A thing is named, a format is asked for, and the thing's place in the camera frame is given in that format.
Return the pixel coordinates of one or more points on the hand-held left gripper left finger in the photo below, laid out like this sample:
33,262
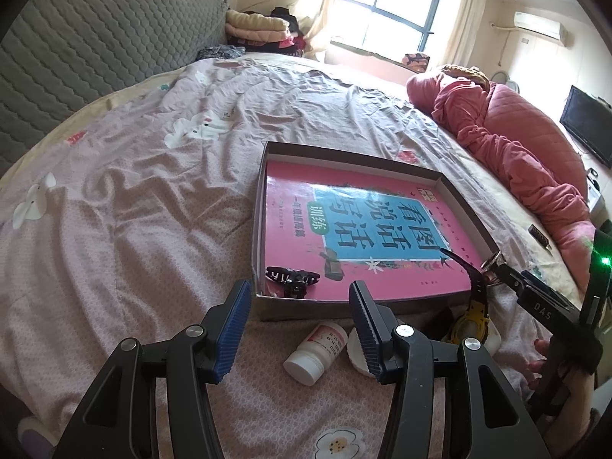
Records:
232,330

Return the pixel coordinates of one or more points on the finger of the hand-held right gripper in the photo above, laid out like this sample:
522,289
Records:
509,277

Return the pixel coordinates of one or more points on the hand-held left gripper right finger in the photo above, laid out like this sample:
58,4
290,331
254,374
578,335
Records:
366,330

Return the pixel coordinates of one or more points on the white ribbed plastic lid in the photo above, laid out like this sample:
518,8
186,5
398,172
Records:
354,351

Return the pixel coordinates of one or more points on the white pill bottle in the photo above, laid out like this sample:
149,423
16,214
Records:
311,354

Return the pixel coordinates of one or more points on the yellow black wristwatch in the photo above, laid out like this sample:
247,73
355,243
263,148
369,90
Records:
471,325

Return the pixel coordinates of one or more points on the shallow cardboard box tray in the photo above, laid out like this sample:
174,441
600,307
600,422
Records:
306,310

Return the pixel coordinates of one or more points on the person's right forearm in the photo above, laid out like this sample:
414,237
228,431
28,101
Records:
581,406

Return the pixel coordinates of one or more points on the person's right hand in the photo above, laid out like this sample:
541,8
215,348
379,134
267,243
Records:
540,358

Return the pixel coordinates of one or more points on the small dark flat object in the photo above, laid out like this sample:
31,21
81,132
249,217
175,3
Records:
539,236

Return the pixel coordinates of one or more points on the black hair clip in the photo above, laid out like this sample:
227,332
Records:
291,277

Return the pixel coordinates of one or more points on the pink quilt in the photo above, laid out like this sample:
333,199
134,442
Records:
516,143

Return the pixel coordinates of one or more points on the pink children's book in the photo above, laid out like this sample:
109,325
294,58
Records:
296,210

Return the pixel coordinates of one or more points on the pink printed bed sheet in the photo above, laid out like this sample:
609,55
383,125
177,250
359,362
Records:
143,201

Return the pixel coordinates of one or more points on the black flat television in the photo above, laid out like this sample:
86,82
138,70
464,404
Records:
585,124

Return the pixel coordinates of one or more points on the white fan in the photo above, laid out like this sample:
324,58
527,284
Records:
504,79

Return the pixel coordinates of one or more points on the yellow brown cloth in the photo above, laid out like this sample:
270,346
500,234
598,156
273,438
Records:
466,74

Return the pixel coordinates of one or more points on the floral bag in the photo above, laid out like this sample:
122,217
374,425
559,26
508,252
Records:
416,60

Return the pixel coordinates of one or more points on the white air conditioner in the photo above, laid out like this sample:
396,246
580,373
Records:
538,26

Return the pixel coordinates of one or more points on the cream curtain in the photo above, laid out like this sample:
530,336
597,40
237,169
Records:
318,9
466,19

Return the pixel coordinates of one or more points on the dark patterned cloth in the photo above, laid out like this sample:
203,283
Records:
220,52

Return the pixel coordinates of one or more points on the pink folded clothes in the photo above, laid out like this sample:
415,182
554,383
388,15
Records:
267,40

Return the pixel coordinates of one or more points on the window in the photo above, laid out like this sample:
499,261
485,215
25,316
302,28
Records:
392,0

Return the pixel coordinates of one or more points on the beige folded blanket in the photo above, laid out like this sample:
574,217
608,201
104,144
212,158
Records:
258,20

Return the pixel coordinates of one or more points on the black clothing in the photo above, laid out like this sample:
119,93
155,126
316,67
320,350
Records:
284,16

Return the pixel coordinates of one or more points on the grey quilted headboard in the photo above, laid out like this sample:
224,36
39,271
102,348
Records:
95,33

